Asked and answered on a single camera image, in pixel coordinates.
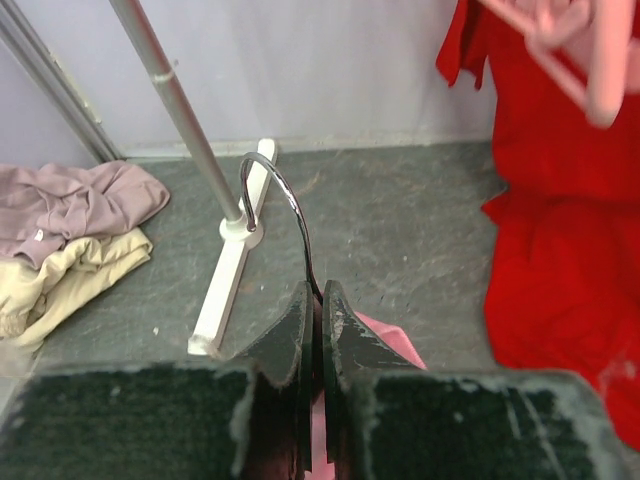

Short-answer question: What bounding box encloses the beige crumpled garment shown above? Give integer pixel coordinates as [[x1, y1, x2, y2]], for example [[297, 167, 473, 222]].
[[1, 228, 153, 351]]

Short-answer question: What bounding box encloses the mauve crumpled garment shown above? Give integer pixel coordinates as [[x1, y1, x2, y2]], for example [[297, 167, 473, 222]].
[[1, 161, 170, 269]]

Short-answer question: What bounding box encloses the teal wavy hanger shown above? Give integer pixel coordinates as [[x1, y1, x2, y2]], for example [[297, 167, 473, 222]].
[[239, 152, 323, 304]]

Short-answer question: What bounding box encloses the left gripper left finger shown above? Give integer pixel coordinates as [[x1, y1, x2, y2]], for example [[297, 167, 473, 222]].
[[1, 282, 314, 479]]

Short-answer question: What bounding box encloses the red t shirt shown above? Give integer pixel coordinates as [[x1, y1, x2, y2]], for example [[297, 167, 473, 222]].
[[436, 1, 639, 447]]

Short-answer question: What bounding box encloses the pink t shirt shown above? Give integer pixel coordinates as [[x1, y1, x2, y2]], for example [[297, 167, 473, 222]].
[[304, 312, 426, 480]]

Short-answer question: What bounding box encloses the pink hanger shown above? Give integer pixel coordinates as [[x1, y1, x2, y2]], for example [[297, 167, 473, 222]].
[[482, 0, 639, 129]]

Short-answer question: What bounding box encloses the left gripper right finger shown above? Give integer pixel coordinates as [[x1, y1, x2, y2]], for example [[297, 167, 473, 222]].
[[322, 280, 631, 479]]

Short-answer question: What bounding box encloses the white metal clothes rack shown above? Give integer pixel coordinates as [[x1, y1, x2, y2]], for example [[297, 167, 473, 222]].
[[111, 1, 264, 357]]

